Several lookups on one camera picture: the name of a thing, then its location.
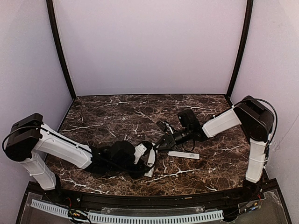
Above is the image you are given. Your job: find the white remote control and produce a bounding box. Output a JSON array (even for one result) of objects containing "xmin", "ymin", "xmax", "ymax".
[{"xmin": 144, "ymin": 149, "xmax": 155, "ymax": 177}]

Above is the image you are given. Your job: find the white battery cover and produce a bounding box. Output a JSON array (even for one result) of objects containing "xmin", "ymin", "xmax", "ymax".
[{"xmin": 168, "ymin": 151, "xmax": 200, "ymax": 160}]

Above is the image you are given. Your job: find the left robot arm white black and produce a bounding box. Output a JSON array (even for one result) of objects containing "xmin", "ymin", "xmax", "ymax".
[{"xmin": 2, "ymin": 113, "xmax": 153, "ymax": 191}]

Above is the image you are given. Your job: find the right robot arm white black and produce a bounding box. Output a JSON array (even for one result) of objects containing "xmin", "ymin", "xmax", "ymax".
[{"xmin": 153, "ymin": 96, "xmax": 278, "ymax": 197}]

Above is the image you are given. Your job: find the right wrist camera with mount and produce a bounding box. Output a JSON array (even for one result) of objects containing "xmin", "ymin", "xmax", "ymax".
[{"xmin": 156, "ymin": 120, "xmax": 177, "ymax": 134}]

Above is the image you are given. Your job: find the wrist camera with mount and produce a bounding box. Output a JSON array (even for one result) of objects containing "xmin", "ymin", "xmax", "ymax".
[
  {"xmin": 156, "ymin": 120, "xmax": 177, "ymax": 134},
  {"xmin": 134, "ymin": 141, "xmax": 153, "ymax": 165}
]

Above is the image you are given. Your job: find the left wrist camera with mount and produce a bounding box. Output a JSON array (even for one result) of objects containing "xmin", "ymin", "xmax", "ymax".
[{"xmin": 134, "ymin": 141, "xmax": 153, "ymax": 165}]

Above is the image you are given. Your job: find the grey slotted cable duct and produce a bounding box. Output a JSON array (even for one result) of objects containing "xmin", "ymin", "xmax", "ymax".
[{"xmin": 30, "ymin": 199, "xmax": 224, "ymax": 224}]

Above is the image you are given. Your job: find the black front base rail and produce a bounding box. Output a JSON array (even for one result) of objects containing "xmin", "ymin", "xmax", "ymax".
[{"xmin": 28, "ymin": 179, "xmax": 285, "ymax": 216}]

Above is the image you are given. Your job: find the black right frame post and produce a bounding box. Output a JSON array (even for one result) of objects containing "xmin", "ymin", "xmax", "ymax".
[{"xmin": 226, "ymin": 0, "xmax": 254, "ymax": 99}]

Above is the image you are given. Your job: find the black frame post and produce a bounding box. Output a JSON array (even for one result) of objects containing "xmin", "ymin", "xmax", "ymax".
[
  {"xmin": 46, "ymin": 0, "xmax": 77, "ymax": 101},
  {"xmin": 226, "ymin": 0, "xmax": 254, "ymax": 99}
]

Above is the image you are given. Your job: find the black left frame post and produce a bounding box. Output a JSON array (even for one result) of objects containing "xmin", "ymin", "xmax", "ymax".
[{"xmin": 46, "ymin": 0, "xmax": 77, "ymax": 101}]

